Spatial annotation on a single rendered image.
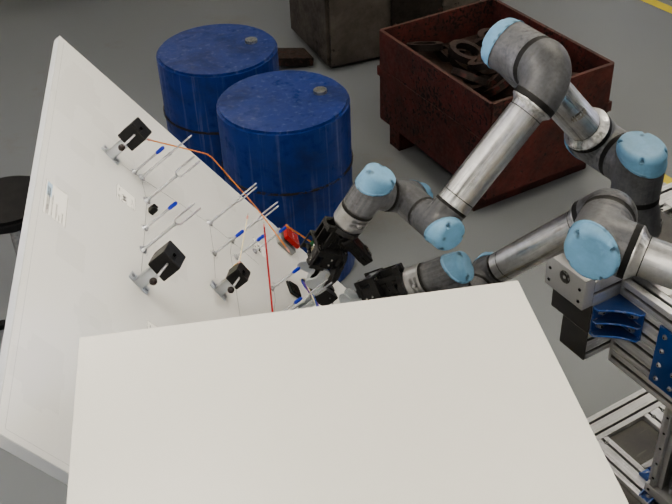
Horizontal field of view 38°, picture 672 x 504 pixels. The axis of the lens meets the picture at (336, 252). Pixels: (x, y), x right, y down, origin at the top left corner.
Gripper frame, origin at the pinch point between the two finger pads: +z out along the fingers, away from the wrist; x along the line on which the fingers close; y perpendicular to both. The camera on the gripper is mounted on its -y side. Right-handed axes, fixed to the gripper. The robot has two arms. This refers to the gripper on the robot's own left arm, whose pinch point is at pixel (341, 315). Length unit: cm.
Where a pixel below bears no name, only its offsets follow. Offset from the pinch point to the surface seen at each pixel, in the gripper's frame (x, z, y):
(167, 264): 66, -12, 35
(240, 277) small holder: 40.2, -6.2, 23.8
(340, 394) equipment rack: 118, -66, 21
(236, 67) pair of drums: -154, 87, 75
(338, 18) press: -315, 107, 85
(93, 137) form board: 42, 10, 61
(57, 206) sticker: 72, 0, 51
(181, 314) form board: 59, -4, 24
